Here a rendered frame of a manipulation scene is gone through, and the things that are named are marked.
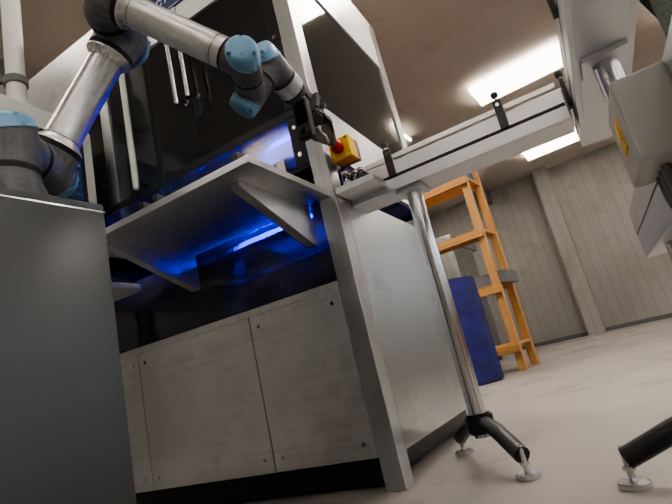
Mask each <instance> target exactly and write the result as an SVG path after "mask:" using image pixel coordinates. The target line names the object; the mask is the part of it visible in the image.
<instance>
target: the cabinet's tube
mask: <svg viewBox="0 0 672 504"><path fill-rule="evenodd" d="M0 4H1V20H2V35H3V51H4V67H5V75H4V76H3V81H1V82H0V85H3V86H4V87H5V88H6V96H8V97H11V98H13V99H16V100H18V101H21V102H23V103H26V104H28V105H31V106H32V104H31V102H30V101H28V98H27V90H28V89H29V81H28V79H27V77H26V72H25V59H24V45H23V32H22V19H21V6H20V0H0Z"/></svg>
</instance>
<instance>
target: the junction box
mask: <svg viewBox="0 0 672 504"><path fill-rule="evenodd" d="M609 126H610V128H611V131H612V133H613V136H614V138H615V141H616V143H617V145H618V148H619V150H620V153H621V155H622V158H623V160H624V162H625V165H626V167H627V170H628V172H629V175H630V177H631V179H632V182H633V184H634V186H635V187H642V186H645V185H648V184H651V183H654V182H657V180H656V177H658V176H659V175H658V172H659V171H661V168H660V166H661V165H662V164H665V163H668V162H671V164H672V77H671V75H670V73H669V71H668V69H667V67H666V64H665V63H664V62H663V61H660V62H658V63H655V64H653V65H650V66H648V67H646V68H643V69H641V70H639V71H636V72H634V73H632V74H629V75H627V76H625V77H622V78H620V79H618V80H615V81H613V82H611V83H610V85H609Z"/></svg>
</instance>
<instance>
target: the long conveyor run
mask: <svg viewBox="0 0 672 504"><path fill-rule="evenodd" d="M546 2H547V4H548V7H549V9H550V12H551V14H552V17H553V19H555V23H556V29H557V34H558V40H559V46H560V52H561V57H562V63H563V69H564V75H565V80H566V81H563V78H562V75H563V73H562V71H557V72H555V74H554V76H555V78H557V79H558V80H559V83H560V87H561V89H562V91H563V94H564V96H565V99H566V101H567V104H568V106H569V109H571V114H572V118H573V124H574V127H575V130H576V132H577V135H578V137H579V140H580V142H581V145H582V147H585V146H588V145H590V144H593V143H595V142H598V141H601V140H603V139H606V138H609V137H611V136H613V133H612V131H611V128H610V126H609V109H608V107H607V104H606V102H605V99H604V97H603V94H602V92H601V90H600V87H599V85H598V82H597V80H596V78H595V77H592V78H590V79H588V80H586V81H582V78H581V69H580V59H582V58H584V57H586V56H588V55H591V54H593V53H595V52H597V51H599V50H601V49H604V48H606V47H608V46H610V45H612V44H615V43H617V42H619V41H621V40H623V39H627V40H628V53H627V62H626V63H625V64H622V65H621V67H622V69H623V71H624V74H625V76H627V75H629V74H631V72H632V63H633V53H634V44H635V34H636V24H637V15H638V5H639V0H546ZM565 85H566V86H567V89H566V86H565Z"/></svg>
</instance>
